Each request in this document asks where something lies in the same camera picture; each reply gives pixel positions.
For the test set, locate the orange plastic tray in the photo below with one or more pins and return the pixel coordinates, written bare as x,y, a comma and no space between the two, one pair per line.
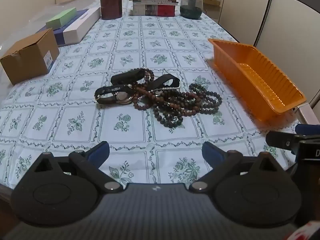
265,89

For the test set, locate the flat blue box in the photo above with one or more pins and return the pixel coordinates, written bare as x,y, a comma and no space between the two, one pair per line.
58,33

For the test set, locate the black wristband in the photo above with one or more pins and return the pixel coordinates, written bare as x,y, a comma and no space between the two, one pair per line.
128,77

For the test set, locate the white grey wardrobe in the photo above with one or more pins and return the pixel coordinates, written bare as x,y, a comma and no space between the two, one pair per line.
286,31

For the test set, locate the black strap wristwatch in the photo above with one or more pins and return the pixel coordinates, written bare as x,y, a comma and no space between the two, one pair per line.
115,94

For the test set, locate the dark green glass jar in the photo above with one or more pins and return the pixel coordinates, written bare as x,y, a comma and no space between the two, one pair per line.
191,9

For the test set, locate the dark red cylinder tin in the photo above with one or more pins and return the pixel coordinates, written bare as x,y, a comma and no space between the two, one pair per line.
111,9

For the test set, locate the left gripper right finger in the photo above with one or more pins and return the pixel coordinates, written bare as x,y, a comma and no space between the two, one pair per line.
224,164

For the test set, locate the brown cardboard box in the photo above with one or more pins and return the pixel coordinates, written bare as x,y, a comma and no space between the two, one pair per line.
30,57

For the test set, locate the stack of books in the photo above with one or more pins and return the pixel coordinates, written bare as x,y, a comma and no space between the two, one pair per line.
162,8

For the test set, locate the green rectangular box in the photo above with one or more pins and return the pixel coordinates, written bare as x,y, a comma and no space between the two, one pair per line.
61,19

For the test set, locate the long white box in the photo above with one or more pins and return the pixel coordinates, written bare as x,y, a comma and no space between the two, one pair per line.
77,30

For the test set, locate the pink white stool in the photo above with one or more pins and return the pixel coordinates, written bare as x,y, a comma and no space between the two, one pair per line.
305,114

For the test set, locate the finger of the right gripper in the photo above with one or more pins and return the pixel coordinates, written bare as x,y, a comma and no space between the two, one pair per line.
306,129
285,141

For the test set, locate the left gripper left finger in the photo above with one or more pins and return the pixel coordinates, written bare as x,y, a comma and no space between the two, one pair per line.
87,165

